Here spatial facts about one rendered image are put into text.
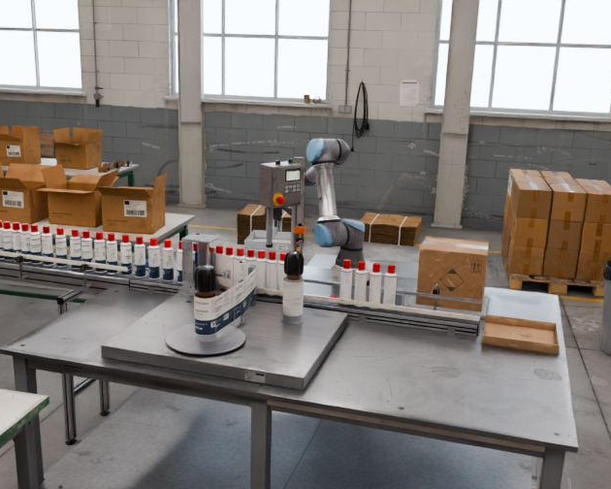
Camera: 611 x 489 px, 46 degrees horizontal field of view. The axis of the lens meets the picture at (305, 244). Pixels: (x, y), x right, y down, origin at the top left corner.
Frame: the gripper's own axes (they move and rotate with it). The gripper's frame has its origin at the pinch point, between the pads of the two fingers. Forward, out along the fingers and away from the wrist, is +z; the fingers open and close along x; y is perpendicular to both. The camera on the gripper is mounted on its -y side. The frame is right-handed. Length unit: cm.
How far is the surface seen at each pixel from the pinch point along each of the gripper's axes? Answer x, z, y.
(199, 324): 127, 41, -12
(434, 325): 68, 35, -95
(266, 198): 75, -13, -16
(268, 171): 79, -25, -17
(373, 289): 69, 23, -68
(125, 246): 69, 15, 54
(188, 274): 80, 24, 15
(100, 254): 67, 20, 68
